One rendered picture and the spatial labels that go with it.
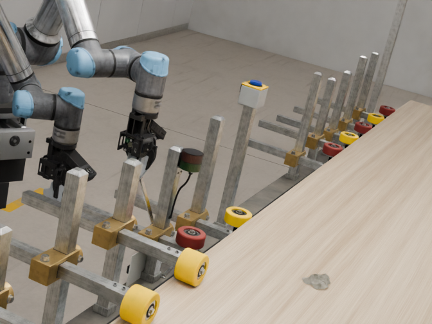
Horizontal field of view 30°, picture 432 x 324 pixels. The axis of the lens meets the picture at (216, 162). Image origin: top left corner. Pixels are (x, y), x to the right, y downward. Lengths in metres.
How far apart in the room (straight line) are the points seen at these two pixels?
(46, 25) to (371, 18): 7.42
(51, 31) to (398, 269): 1.25
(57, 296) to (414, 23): 8.08
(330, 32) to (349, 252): 7.54
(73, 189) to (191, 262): 0.34
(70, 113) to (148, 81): 0.30
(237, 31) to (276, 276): 8.09
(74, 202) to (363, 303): 0.79
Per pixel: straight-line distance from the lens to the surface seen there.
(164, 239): 2.24
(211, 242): 2.68
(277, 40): 9.94
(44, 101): 2.27
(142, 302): 1.70
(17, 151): 2.49
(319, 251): 2.32
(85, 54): 2.08
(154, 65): 2.08
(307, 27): 9.84
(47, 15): 2.50
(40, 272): 1.79
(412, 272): 2.37
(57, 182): 2.34
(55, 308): 1.90
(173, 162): 2.21
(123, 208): 2.02
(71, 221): 1.80
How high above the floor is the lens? 1.81
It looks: 19 degrees down
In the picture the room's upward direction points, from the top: 13 degrees clockwise
